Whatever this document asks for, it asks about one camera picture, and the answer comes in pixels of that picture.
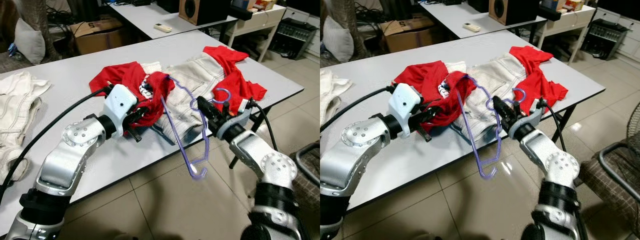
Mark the black audio mixer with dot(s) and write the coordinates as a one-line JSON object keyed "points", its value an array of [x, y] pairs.
{"points": [[295, 37], [602, 40]]}

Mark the orange box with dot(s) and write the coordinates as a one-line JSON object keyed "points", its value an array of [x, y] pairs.
{"points": [[265, 5], [574, 5]]}

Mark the white remote control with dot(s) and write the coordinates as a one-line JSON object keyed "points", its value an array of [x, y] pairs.
{"points": [[472, 27], [162, 27]]}

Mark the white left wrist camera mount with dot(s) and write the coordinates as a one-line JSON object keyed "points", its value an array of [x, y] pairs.
{"points": [[120, 102], [405, 102]]}

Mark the long white table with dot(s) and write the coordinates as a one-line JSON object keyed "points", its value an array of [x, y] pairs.
{"points": [[145, 15], [450, 15]]}

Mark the white pillow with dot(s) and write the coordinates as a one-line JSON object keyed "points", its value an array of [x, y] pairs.
{"points": [[30, 42], [339, 40]]}

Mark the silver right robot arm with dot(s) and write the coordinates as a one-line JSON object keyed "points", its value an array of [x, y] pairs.
{"points": [[265, 165], [555, 165]]}

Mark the cream pants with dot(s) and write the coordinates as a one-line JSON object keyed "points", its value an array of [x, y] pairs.
{"points": [[500, 75], [192, 75]]}

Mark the plain red shirt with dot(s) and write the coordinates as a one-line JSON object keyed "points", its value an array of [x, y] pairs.
{"points": [[240, 85], [542, 82]]}

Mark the wicker chair black frame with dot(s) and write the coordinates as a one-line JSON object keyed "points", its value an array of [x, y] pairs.
{"points": [[310, 170], [620, 170]]}

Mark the cream garment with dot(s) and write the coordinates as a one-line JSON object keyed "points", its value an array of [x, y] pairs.
{"points": [[17, 110], [327, 90]]}

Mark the cardboard box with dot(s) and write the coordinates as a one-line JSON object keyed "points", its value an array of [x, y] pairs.
{"points": [[100, 42], [410, 40]]}

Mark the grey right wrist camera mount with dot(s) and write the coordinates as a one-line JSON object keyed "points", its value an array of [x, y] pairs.
{"points": [[239, 117], [531, 117]]}

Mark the red shirt with white label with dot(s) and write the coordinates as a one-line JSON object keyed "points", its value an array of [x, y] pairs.
{"points": [[425, 75], [117, 75]]}

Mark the gathered grey curtain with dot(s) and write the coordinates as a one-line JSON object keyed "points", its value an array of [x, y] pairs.
{"points": [[342, 10], [32, 10]]}

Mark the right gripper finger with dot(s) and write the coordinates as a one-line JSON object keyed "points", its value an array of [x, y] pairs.
{"points": [[208, 104], [503, 103], [203, 107], [498, 106]]}

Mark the wooden speaker box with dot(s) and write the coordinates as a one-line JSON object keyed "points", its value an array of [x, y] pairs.
{"points": [[495, 19], [200, 20]]}

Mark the small white desk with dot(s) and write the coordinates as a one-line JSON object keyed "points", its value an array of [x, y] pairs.
{"points": [[265, 15], [575, 15]]}

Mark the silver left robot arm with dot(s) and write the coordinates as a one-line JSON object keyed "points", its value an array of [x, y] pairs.
{"points": [[350, 165], [60, 165]]}

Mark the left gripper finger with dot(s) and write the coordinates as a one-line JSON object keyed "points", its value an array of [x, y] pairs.
{"points": [[425, 134], [143, 111], [134, 134], [433, 110]]}

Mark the low white media cabinet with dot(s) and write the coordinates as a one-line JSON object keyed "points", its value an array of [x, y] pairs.
{"points": [[631, 35]]}

